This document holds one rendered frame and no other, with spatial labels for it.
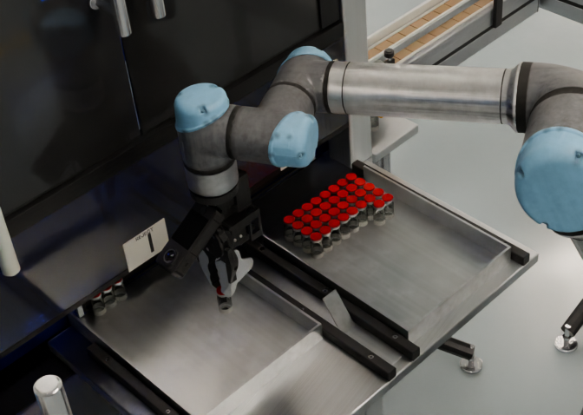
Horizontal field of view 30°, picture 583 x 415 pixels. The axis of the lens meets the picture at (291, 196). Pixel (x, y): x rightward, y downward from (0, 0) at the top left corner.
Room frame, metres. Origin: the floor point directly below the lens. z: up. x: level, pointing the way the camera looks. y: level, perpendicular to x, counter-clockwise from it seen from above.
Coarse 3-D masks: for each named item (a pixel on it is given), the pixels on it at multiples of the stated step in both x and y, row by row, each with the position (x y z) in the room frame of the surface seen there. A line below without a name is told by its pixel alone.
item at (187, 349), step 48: (144, 288) 1.36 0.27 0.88; (192, 288) 1.35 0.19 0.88; (240, 288) 1.33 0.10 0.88; (96, 336) 1.23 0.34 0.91; (144, 336) 1.25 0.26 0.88; (192, 336) 1.23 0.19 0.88; (240, 336) 1.22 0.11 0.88; (288, 336) 1.21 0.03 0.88; (192, 384) 1.13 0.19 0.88; (240, 384) 1.12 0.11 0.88
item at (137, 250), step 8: (160, 224) 1.34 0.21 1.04; (144, 232) 1.31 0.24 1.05; (152, 232) 1.32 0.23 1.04; (160, 232) 1.33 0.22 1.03; (128, 240) 1.29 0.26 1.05; (136, 240) 1.30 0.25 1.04; (144, 240) 1.31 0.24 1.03; (152, 240) 1.32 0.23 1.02; (160, 240) 1.33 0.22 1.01; (128, 248) 1.29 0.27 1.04; (136, 248) 1.30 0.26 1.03; (144, 248) 1.31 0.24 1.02; (160, 248) 1.33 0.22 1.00; (128, 256) 1.29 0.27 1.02; (136, 256) 1.30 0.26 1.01; (144, 256) 1.31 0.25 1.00; (152, 256) 1.32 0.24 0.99; (128, 264) 1.29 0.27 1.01; (136, 264) 1.30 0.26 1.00
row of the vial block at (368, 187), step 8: (368, 184) 1.52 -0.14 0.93; (360, 192) 1.50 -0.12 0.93; (368, 192) 1.50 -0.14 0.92; (352, 200) 1.48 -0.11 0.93; (360, 200) 1.49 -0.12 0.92; (336, 208) 1.46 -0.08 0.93; (344, 208) 1.46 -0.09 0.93; (320, 216) 1.44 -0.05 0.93; (328, 216) 1.44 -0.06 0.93; (336, 216) 1.45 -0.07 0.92; (312, 224) 1.43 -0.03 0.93; (320, 224) 1.42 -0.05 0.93; (328, 224) 1.43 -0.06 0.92; (304, 232) 1.41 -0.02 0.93; (312, 232) 1.41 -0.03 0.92; (304, 240) 1.40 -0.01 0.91; (304, 248) 1.41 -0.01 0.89
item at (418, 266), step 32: (384, 192) 1.55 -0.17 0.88; (384, 224) 1.46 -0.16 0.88; (416, 224) 1.45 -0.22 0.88; (448, 224) 1.43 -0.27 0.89; (288, 256) 1.38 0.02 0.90; (352, 256) 1.38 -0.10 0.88; (384, 256) 1.37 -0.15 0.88; (416, 256) 1.37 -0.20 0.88; (448, 256) 1.36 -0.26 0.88; (480, 256) 1.35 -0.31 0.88; (352, 288) 1.30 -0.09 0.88; (384, 288) 1.30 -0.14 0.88; (416, 288) 1.29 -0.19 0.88; (448, 288) 1.28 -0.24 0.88; (384, 320) 1.20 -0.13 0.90; (416, 320) 1.22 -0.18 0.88
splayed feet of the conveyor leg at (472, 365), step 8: (448, 344) 1.86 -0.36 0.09; (456, 344) 1.86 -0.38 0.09; (464, 344) 1.87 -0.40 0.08; (456, 352) 1.85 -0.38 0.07; (464, 352) 1.85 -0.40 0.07; (472, 352) 1.85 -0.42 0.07; (464, 360) 1.87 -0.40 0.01; (472, 360) 1.85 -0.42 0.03; (480, 360) 1.87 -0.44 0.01; (464, 368) 1.85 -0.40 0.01; (472, 368) 1.84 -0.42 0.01; (480, 368) 1.84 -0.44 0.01
